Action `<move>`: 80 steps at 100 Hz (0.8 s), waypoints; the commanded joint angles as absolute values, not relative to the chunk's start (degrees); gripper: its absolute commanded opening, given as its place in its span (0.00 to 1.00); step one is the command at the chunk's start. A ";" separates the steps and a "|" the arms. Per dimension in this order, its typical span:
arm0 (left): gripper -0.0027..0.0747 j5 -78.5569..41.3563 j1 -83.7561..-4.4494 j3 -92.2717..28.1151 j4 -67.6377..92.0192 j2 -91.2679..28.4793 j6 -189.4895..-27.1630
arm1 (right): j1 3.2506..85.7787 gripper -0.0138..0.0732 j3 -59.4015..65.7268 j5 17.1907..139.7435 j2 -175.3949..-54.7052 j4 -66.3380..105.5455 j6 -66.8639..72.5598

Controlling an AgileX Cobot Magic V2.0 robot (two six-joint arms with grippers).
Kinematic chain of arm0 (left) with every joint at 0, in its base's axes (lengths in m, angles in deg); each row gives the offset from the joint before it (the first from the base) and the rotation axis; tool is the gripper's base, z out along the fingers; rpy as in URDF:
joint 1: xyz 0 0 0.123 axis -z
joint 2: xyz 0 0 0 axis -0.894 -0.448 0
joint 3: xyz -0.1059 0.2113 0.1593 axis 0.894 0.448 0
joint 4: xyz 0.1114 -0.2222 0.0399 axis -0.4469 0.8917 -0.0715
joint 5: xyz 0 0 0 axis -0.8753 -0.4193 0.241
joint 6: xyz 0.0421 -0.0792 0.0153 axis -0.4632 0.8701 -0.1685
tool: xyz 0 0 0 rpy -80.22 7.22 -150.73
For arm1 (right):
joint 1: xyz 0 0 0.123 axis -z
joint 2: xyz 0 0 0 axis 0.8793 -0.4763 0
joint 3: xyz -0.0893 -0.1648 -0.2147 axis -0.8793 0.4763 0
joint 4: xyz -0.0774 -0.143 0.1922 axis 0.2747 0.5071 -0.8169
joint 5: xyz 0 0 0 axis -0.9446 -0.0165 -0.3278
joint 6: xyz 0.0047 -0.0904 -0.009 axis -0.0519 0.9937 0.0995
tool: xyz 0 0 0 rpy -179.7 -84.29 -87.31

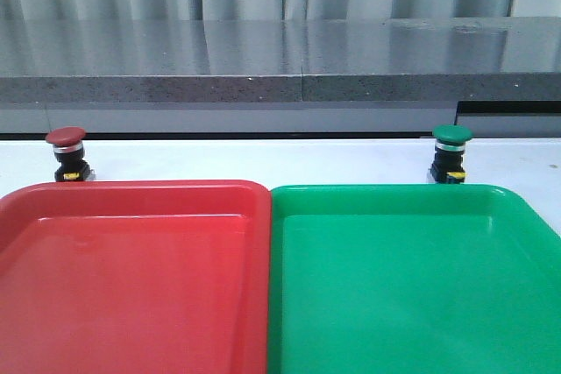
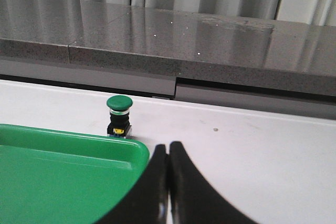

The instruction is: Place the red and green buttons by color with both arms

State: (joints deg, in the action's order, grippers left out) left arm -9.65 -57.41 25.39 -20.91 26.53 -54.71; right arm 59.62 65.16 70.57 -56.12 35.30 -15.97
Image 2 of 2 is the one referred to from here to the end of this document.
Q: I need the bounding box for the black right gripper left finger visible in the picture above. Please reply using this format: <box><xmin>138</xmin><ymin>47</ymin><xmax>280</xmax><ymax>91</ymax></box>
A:
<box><xmin>97</xmin><ymin>144</ymin><xmax>168</xmax><ymax>223</ymax></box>

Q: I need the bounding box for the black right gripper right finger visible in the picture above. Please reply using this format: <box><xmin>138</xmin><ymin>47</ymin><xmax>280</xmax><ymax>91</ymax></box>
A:
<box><xmin>169</xmin><ymin>142</ymin><xmax>255</xmax><ymax>223</ymax></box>

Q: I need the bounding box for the green mushroom push button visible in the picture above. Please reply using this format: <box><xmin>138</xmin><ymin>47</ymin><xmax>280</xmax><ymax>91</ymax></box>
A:
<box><xmin>106</xmin><ymin>95</ymin><xmax>133</xmax><ymax>138</ymax></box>

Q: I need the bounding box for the green plastic tray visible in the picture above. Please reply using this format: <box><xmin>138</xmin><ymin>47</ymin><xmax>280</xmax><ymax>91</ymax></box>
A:
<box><xmin>1</xmin><ymin>124</ymin><xmax>149</xmax><ymax>223</ymax></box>

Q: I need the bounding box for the grey stone counter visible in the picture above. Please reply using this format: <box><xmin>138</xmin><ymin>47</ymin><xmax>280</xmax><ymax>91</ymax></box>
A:
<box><xmin>1</xmin><ymin>0</ymin><xmax>335</xmax><ymax>119</ymax></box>

